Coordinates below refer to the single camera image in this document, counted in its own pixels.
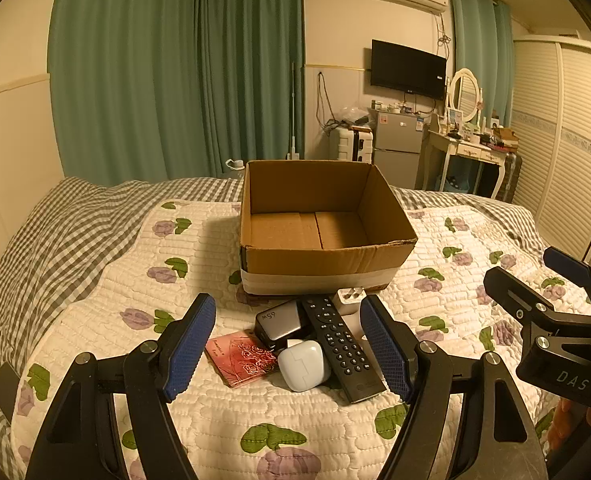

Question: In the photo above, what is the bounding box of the white suitcase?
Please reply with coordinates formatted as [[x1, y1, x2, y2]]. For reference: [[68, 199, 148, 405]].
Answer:
[[327, 127, 376, 165]]

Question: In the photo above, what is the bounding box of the floral white quilt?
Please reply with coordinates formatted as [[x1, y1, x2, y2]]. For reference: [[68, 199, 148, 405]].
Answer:
[[8, 199, 591, 480]]

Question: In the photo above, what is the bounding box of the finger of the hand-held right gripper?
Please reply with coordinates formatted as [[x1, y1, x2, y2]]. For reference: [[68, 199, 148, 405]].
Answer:
[[544, 246, 591, 311], [484, 266, 591, 329]]

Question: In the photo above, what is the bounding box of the grey fridge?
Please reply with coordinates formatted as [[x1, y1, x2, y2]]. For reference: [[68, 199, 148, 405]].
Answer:
[[373, 110, 426, 190]]

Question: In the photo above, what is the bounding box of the cardboard box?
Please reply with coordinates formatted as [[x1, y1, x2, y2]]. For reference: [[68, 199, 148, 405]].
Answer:
[[239, 160, 419, 293]]

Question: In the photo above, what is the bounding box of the brown suitcase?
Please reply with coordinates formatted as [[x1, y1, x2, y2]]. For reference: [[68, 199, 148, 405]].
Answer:
[[495, 152, 523, 203]]

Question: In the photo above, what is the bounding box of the black remote control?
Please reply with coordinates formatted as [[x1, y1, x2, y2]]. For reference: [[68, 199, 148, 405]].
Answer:
[[301, 295, 387, 405]]

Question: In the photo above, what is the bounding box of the dark grey power adapter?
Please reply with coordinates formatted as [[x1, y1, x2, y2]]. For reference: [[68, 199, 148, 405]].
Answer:
[[254, 301, 309, 351]]

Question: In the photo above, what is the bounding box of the wide green curtain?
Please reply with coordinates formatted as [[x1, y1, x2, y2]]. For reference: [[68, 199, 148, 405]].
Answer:
[[48, 0, 206, 188]]

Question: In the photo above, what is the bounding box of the teal curtain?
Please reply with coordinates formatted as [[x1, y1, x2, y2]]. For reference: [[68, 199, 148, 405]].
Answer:
[[448, 0, 516, 131]]

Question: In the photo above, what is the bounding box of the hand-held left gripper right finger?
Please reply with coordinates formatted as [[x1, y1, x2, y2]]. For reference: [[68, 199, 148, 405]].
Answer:
[[359, 294, 551, 480]]

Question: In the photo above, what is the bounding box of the white earbuds case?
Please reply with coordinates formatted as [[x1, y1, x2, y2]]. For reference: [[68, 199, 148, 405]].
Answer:
[[278, 340, 332, 393]]

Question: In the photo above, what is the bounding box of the hanging wall cable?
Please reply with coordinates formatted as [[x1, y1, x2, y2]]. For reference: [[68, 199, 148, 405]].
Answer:
[[315, 71, 337, 133]]

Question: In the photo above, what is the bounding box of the clear plastic bag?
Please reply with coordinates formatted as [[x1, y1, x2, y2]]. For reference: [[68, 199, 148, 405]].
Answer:
[[335, 106, 371, 128]]

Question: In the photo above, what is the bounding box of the black phone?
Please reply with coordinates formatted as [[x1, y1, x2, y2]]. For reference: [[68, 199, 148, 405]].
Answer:
[[0, 362, 21, 423]]

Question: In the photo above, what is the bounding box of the narrow green curtain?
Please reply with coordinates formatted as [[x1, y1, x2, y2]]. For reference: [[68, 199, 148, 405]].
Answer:
[[196, 0, 307, 181]]

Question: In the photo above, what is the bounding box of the person's right hand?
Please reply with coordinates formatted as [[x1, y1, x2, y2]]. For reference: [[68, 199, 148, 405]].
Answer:
[[548, 399, 591, 456]]

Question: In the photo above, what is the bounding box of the red patterned card box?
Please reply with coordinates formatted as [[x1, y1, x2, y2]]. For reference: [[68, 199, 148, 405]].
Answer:
[[206, 331, 279, 389]]

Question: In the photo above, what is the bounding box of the black wall television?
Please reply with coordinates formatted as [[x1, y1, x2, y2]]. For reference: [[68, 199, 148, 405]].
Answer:
[[370, 39, 447, 102]]

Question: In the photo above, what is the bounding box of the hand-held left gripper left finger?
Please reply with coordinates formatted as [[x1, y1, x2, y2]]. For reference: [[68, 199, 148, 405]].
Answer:
[[26, 292, 217, 480]]

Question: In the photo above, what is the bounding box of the blue basket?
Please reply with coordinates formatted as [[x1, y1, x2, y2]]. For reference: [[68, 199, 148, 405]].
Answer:
[[444, 172, 472, 194]]

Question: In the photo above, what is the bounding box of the white dressing table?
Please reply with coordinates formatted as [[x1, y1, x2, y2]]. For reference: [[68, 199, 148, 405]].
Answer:
[[415, 127, 519, 201]]

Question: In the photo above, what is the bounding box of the oval white vanity mirror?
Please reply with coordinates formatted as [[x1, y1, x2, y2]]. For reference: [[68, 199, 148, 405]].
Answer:
[[447, 68, 480, 123]]

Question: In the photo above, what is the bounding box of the small white plug charger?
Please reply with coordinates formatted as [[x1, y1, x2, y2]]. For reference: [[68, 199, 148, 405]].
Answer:
[[331, 287, 363, 317]]

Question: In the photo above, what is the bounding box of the white louvred wardrobe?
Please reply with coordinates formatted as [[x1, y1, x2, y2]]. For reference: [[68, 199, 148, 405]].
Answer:
[[510, 35, 591, 266]]

